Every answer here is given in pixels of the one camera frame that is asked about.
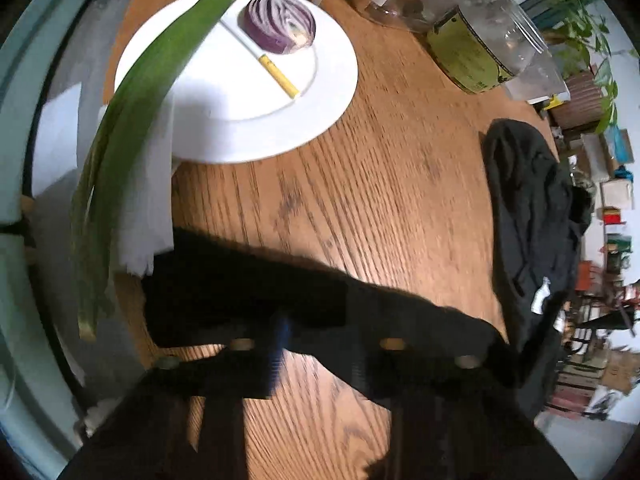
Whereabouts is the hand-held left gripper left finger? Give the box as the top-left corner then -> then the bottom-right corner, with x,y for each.
60,316 -> 294,480

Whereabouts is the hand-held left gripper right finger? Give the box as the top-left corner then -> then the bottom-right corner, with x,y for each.
370,339 -> 576,480

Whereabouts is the black knit sweater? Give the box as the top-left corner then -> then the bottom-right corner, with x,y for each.
142,119 -> 597,417

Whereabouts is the white tissue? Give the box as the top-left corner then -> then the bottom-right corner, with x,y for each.
76,82 -> 177,277

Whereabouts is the black cart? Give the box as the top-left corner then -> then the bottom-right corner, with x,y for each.
564,280 -> 640,358

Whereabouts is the orange paper bag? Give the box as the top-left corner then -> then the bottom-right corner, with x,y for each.
579,261 -> 602,292

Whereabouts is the white plate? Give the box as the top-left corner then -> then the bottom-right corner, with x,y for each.
114,0 -> 360,165

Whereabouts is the green scallion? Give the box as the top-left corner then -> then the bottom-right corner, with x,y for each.
70,0 -> 282,342

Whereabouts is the half red onion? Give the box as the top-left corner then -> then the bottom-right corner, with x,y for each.
237,0 -> 318,56

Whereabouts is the green label glass jar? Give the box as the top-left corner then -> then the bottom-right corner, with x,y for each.
426,0 -> 549,96

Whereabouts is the potted money tree plant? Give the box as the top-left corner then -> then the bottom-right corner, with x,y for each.
492,0 -> 623,133

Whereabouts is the yellow-handled knife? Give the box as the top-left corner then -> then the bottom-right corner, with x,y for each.
220,20 -> 301,100

